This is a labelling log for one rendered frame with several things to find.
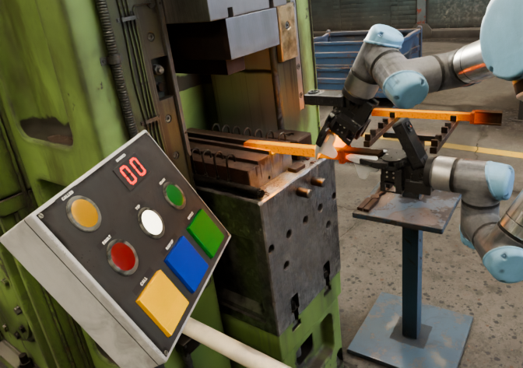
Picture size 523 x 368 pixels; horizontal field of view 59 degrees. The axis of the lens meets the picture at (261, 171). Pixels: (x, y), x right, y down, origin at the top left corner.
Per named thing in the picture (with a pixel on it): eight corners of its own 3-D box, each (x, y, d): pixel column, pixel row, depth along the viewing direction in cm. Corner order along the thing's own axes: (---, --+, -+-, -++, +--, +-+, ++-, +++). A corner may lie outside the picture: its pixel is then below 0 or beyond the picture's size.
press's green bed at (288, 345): (346, 368, 180) (340, 269, 161) (293, 443, 154) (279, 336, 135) (239, 319, 213) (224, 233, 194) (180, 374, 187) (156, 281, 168)
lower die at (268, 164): (292, 165, 137) (289, 138, 134) (250, 193, 123) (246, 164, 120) (194, 148, 162) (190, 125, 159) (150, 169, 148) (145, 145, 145)
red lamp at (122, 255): (145, 263, 70) (138, 239, 68) (119, 280, 67) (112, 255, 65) (131, 257, 72) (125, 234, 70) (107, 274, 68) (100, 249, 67)
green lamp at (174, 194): (191, 201, 87) (187, 181, 86) (173, 212, 84) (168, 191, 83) (180, 198, 89) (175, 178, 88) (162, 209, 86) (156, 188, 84)
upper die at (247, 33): (279, 44, 123) (276, 7, 119) (231, 60, 109) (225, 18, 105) (174, 46, 148) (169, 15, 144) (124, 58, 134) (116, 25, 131)
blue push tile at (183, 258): (210, 265, 83) (183, 234, 82) (195, 292, 76) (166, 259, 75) (202, 269, 84) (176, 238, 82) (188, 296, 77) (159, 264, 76)
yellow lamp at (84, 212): (107, 221, 68) (100, 195, 66) (80, 236, 65) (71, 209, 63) (96, 216, 70) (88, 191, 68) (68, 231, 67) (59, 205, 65)
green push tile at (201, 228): (225, 236, 92) (202, 208, 90) (214, 257, 85) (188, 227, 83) (218, 240, 93) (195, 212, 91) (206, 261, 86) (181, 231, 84)
